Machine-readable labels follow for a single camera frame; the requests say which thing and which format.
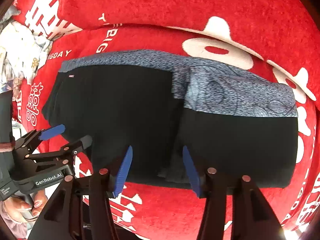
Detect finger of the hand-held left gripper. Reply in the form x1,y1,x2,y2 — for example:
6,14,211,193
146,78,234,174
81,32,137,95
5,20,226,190
24,135,93,164
12,124,66,155

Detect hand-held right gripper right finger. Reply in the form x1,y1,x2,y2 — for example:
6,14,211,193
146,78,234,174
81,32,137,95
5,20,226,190
182,145,284,240

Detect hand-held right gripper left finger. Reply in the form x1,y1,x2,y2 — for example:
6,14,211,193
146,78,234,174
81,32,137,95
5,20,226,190
27,145,133,240

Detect black pants with blue stripe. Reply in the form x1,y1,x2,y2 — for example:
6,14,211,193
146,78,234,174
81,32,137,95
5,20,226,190
41,49,299,190

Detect person's left hand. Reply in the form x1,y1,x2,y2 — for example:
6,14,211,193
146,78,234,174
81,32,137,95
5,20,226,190
7,189,48,223

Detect white floral cloth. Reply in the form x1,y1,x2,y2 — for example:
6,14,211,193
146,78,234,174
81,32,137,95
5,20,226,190
0,21,53,92

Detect grey cloth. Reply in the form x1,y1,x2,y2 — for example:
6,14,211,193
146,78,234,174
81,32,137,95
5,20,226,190
4,6,22,22

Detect red printed blanket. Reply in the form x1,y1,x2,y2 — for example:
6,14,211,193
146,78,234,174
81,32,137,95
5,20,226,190
10,0,320,240

